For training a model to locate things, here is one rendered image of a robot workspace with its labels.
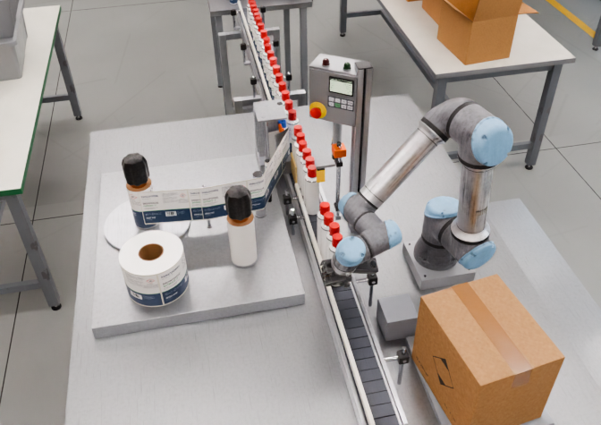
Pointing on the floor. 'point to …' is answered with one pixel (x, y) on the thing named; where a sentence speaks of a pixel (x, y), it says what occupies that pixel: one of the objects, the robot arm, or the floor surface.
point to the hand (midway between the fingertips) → (341, 278)
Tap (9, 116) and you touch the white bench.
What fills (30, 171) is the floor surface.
